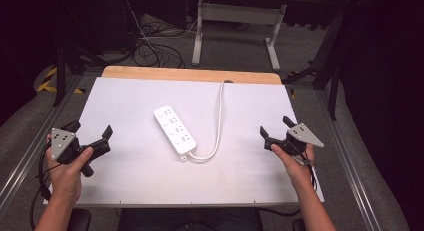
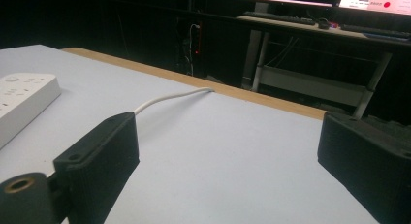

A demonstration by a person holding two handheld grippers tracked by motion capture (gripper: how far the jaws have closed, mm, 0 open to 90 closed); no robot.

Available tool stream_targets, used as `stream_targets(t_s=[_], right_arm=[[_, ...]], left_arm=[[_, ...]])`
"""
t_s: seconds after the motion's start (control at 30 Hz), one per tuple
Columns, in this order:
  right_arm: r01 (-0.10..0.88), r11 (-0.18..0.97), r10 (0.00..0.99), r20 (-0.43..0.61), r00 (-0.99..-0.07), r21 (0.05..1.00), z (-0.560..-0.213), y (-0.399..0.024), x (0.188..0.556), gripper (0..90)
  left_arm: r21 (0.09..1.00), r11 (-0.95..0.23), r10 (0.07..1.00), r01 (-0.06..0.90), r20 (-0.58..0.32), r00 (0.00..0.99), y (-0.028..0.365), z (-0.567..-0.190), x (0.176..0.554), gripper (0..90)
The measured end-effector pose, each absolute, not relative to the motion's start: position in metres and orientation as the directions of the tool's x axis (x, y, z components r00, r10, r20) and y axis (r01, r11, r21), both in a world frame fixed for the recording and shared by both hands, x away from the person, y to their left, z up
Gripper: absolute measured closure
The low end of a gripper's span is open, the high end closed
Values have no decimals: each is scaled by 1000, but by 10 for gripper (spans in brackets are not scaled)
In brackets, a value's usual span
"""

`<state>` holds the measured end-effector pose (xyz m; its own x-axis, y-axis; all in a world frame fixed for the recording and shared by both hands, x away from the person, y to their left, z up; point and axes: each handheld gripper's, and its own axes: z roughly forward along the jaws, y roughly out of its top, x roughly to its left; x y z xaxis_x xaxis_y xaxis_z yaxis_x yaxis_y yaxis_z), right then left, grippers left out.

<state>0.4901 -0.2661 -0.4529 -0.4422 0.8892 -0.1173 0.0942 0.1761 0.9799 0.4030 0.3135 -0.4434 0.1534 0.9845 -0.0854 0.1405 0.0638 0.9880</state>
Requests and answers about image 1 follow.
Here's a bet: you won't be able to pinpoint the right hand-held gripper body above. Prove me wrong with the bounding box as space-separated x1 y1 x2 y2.
264 122 325 158

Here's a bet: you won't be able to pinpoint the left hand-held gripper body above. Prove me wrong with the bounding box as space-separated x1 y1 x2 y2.
50 126 96 178

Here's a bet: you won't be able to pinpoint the white power strip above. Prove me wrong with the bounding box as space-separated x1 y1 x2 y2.
153 104 198 163

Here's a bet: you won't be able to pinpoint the person's right hand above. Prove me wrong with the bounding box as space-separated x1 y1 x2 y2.
270 143 317 193

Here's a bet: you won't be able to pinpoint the person's left hand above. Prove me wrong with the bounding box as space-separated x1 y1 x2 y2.
45 133 95 206

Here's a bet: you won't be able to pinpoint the yellow black hazard tape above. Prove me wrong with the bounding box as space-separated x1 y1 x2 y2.
35 66 86 95

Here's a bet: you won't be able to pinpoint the black tripod stand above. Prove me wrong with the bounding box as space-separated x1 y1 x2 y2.
51 37 109 108

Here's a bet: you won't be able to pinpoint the black metal stand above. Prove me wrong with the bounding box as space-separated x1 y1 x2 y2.
281 9 346 121

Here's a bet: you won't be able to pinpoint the black chair armrest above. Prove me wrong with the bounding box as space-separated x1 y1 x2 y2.
291 218 307 231
67 208 92 231

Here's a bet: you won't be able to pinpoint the person's dark pants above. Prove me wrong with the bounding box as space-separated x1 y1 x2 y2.
117 207 265 231

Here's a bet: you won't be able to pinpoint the aluminium floor rail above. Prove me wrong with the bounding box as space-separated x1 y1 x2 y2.
0 75 83 209
314 89 383 231

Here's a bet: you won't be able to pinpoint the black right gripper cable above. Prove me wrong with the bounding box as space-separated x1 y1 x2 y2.
293 153 319 193

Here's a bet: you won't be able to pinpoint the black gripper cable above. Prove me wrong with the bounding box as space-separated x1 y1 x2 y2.
29 146 56 231
293 153 319 193

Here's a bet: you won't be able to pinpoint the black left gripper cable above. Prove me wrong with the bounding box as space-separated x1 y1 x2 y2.
29 146 56 231

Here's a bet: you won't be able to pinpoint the white power strip cable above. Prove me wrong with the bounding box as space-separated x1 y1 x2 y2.
187 80 227 164

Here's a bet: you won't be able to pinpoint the black cable under table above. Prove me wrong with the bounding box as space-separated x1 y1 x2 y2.
255 206 302 218

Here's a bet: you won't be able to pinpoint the tangle of black floor cables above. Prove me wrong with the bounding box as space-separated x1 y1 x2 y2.
131 22 187 70

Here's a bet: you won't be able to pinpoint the white metal desk frame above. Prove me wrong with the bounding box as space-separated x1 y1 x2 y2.
190 0 288 72

